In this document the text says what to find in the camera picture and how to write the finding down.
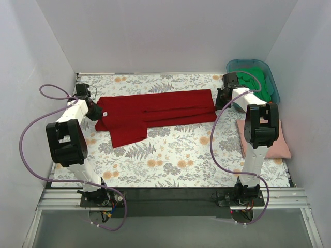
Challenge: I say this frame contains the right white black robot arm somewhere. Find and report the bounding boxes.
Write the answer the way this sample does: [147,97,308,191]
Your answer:
[216,72,279,207]

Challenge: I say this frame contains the red t shirt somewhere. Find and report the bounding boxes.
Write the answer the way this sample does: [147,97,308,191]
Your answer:
[95,89,217,148]

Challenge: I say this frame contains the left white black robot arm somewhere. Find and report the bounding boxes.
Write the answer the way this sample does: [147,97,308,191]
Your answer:
[46,83,110,207]

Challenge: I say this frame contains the teal plastic bin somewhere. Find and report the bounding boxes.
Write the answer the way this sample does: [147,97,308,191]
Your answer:
[226,59,280,112]

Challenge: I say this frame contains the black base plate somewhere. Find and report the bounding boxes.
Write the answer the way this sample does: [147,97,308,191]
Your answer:
[78,187,267,218]

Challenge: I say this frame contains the green t shirt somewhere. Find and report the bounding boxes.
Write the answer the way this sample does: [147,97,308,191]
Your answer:
[236,67,272,102]

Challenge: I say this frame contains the folded pink t shirt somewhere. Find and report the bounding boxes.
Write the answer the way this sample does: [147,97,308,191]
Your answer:
[236,119,291,159]

